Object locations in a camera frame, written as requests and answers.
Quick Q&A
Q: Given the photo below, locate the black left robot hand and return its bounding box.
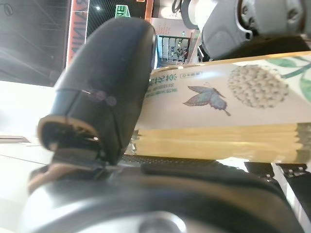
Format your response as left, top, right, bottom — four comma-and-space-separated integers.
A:
14, 17, 311, 233

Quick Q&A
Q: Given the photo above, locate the tan packet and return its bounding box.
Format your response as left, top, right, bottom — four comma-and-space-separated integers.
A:
123, 50, 311, 165

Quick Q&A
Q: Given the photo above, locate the green sign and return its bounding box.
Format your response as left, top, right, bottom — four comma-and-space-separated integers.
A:
115, 4, 132, 19

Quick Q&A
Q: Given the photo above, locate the white shelf rack with goods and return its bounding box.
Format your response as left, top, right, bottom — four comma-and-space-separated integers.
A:
155, 35, 192, 66

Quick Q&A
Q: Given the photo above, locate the pale pink poster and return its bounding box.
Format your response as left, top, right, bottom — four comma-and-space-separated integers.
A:
152, 18, 195, 37

